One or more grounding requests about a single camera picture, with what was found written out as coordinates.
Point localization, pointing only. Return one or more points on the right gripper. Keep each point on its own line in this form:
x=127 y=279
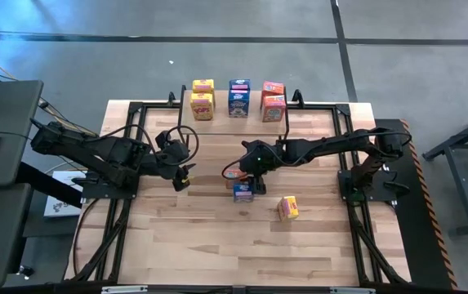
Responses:
x=260 y=157

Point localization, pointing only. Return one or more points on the black hazard-striped floor mat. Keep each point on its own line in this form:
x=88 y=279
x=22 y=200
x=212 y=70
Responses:
x=425 y=245

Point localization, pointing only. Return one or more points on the white printed box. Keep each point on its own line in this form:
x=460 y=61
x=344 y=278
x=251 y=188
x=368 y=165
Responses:
x=60 y=204

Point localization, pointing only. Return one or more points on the wooden shelf black metal frame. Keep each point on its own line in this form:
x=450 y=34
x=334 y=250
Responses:
x=233 y=126

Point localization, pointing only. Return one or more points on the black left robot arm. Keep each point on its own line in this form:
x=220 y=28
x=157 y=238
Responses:
x=94 y=149

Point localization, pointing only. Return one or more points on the black triangular frame bracket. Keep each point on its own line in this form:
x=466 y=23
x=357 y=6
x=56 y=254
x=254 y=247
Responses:
x=171 y=99
x=298 y=99

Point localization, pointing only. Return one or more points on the black desk support beam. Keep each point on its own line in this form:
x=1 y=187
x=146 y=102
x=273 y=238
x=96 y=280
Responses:
x=41 y=183

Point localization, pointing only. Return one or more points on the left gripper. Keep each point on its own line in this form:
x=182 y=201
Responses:
x=174 y=157

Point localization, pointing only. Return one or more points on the desk castor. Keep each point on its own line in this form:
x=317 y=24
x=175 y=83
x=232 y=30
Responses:
x=25 y=271

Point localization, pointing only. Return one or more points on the yellow Corn Pops cereal box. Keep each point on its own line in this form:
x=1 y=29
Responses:
x=203 y=85
x=288 y=208
x=201 y=108

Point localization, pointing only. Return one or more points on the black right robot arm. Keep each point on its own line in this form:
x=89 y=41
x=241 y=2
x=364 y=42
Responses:
x=331 y=145

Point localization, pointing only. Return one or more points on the silver edge bracket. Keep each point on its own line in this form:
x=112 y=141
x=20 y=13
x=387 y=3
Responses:
x=123 y=290
x=352 y=290

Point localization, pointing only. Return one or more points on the blue Frosted Flakes cereal box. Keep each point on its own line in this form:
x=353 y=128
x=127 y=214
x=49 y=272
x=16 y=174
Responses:
x=238 y=104
x=242 y=194
x=239 y=84

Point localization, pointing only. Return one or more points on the black stand with green light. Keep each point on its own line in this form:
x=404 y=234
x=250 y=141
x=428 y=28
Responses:
x=467 y=196

